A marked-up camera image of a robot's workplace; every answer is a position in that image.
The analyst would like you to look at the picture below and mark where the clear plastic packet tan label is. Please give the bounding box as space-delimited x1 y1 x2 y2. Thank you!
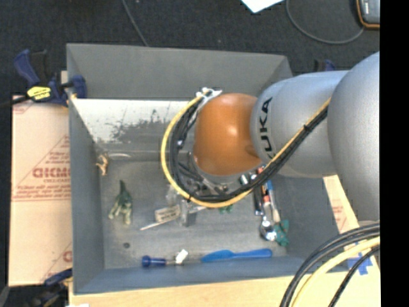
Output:
139 185 182 232

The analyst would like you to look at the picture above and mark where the grey metal bin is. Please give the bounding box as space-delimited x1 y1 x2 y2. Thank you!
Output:
66 43 352 295

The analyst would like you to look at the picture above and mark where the blue plastic knife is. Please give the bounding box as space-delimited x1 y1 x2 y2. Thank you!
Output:
201 248 274 264

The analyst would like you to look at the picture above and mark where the green toy dinosaur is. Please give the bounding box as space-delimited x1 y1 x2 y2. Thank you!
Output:
107 180 134 226

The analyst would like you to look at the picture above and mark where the shiny silver round thing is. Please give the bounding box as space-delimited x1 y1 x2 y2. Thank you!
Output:
259 216 277 242

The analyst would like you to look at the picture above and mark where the teal green toy animal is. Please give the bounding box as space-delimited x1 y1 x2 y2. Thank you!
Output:
273 219 291 248

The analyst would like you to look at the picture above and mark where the brown cardboard board red print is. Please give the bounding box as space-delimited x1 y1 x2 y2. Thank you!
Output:
8 94 73 288

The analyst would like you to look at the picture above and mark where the black cylinder on white bracket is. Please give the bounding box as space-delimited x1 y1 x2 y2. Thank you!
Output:
253 178 282 225

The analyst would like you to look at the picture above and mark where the blue handled screwdriver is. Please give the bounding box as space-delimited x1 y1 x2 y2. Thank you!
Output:
141 255 203 268

